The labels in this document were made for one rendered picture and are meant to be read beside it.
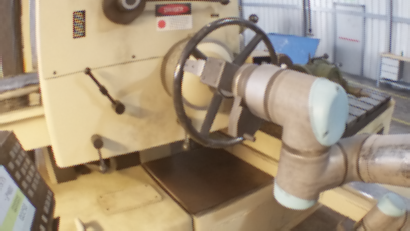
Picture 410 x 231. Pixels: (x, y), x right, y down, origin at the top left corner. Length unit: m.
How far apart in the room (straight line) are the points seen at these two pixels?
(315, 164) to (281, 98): 0.11
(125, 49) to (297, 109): 0.61
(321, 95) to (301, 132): 0.06
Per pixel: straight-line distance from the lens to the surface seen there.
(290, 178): 0.44
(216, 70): 0.50
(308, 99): 0.39
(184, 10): 0.96
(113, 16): 0.85
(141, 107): 0.94
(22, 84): 1.19
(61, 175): 1.71
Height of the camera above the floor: 1.49
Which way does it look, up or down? 18 degrees down
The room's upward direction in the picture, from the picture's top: 1 degrees counter-clockwise
